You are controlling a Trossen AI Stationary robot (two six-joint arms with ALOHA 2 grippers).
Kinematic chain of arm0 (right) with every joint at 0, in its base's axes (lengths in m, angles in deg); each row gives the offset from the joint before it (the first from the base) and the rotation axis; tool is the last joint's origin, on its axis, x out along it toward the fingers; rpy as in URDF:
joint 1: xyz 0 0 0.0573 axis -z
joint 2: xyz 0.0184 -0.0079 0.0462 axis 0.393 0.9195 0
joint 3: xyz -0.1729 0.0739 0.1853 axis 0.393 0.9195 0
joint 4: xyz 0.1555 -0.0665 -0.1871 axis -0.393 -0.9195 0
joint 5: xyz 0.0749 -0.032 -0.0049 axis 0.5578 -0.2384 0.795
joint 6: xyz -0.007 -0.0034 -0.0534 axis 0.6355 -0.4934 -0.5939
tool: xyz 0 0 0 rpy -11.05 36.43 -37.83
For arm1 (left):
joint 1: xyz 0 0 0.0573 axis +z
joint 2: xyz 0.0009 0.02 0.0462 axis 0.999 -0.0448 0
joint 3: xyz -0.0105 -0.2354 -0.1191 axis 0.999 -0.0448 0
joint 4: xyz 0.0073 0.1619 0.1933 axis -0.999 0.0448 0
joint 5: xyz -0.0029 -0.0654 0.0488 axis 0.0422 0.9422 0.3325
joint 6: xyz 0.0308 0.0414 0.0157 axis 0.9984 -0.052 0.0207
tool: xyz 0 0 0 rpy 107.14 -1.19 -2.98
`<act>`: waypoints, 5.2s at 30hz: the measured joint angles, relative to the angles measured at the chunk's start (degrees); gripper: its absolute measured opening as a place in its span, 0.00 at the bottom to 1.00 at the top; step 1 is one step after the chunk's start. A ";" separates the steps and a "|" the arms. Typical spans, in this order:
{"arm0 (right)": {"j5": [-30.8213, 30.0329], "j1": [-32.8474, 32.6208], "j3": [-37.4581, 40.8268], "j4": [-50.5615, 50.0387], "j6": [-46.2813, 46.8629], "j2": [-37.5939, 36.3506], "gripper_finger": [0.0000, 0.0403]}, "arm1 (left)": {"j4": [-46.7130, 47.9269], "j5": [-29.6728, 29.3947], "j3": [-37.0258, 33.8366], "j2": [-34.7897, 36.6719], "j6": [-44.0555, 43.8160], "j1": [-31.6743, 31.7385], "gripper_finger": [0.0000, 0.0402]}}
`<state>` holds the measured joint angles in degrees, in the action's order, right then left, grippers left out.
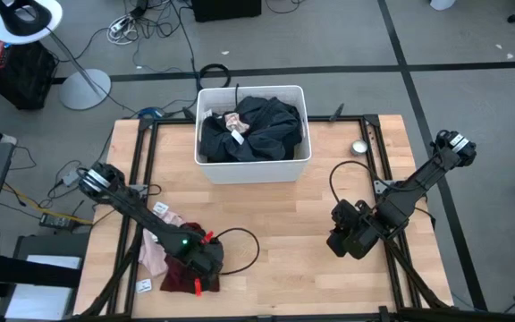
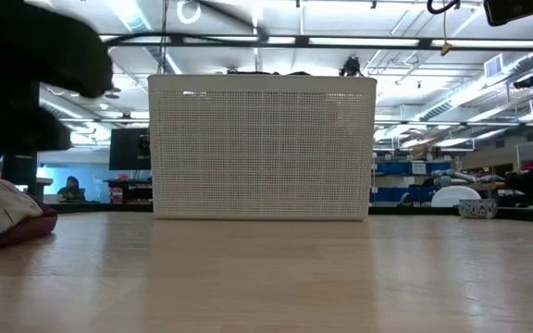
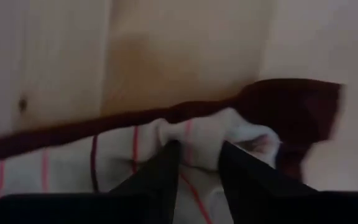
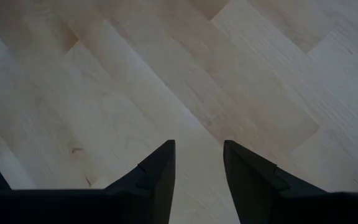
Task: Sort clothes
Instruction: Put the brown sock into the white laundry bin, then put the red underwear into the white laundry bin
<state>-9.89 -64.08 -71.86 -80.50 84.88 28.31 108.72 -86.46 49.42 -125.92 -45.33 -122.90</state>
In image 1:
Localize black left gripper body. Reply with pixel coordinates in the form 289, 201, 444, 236
180, 230, 225, 281

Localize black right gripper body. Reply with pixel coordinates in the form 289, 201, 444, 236
343, 203, 386, 261

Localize maroon garment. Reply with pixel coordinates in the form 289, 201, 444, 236
160, 222, 222, 295

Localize pale pink garment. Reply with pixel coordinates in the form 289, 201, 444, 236
138, 208, 187, 277

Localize black garment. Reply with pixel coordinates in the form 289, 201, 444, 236
232, 95, 304, 162

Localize beige sock with tag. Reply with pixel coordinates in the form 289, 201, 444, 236
224, 111, 252, 146

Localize small grey bowl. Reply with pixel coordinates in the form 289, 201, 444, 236
350, 139, 369, 157

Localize white perforated plastic basket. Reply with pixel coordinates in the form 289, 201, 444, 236
193, 84, 313, 185

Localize black power adapter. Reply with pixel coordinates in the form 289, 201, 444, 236
38, 213, 80, 232

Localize blue object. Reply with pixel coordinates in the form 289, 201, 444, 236
139, 106, 165, 120

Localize grey box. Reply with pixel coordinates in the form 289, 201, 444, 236
60, 168, 84, 187

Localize grey cabinet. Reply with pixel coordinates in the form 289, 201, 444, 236
0, 232, 91, 322

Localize white power strip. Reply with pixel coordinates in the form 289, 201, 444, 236
107, 15, 136, 46

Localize black box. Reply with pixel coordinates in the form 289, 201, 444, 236
190, 0, 263, 23

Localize black cart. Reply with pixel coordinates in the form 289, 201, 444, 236
0, 39, 58, 111

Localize black curved holder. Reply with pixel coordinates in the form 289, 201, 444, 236
0, 0, 54, 38

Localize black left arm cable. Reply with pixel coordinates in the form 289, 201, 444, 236
214, 226, 261, 276

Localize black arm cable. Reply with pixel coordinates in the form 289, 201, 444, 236
214, 226, 261, 276
328, 159, 404, 208

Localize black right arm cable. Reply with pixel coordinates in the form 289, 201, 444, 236
328, 159, 404, 208

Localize black aluminium table frame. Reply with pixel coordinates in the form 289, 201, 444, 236
78, 114, 455, 322

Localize yellow cable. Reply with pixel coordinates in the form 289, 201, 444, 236
1, 182, 94, 225

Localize coiled black cable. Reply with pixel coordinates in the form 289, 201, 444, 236
196, 63, 232, 95

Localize tangled black floor cables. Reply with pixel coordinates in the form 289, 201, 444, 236
105, 0, 198, 62

